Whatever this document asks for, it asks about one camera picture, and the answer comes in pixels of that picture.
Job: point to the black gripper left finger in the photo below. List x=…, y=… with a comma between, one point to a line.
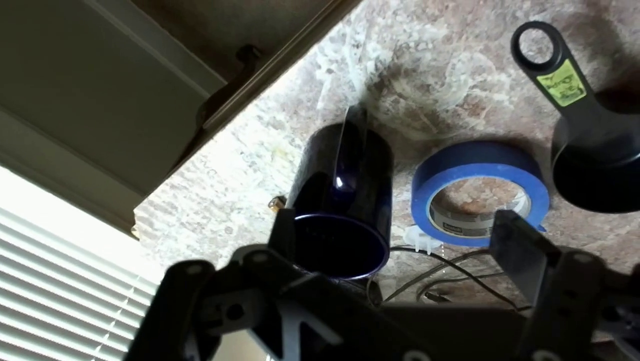
x=282, y=234

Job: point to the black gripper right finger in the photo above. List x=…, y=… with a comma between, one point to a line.
x=521, y=254

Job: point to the black mug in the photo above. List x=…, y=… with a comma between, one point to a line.
x=341, y=182

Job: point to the marble top side table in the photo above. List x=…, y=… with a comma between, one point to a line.
x=266, y=153

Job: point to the white window blinds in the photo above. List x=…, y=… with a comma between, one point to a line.
x=53, y=301

